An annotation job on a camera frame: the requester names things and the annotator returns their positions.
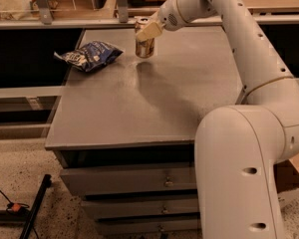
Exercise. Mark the grey drawer cabinet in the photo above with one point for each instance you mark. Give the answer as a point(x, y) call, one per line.
point(143, 111)

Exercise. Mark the black stand leg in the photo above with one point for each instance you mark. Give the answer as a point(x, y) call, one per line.
point(29, 224)

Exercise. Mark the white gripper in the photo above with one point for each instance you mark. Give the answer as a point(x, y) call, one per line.
point(167, 18)

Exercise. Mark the bottom grey drawer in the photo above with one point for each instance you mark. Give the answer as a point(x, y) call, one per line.
point(149, 224)

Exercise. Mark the middle grey drawer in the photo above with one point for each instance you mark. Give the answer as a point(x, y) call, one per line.
point(144, 206)

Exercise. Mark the orange soda can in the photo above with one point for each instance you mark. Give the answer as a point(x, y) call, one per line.
point(145, 48)

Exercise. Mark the cardboard box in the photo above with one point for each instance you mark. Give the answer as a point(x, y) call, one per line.
point(287, 174)

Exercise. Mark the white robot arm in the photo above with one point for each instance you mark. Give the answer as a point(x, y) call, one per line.
point(236, 147)

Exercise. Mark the blue chip bag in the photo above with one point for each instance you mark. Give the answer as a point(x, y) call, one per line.
point(91, 56)

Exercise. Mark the metal shelf rail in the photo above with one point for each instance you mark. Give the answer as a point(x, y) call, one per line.
point(266, 11)

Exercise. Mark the grey drawer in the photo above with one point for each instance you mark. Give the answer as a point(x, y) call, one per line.
point(149, 224)
point(129, 178)
point(144, 206)

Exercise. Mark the top grey drawer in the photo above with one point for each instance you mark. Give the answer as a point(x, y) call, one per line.
point(129, 178)

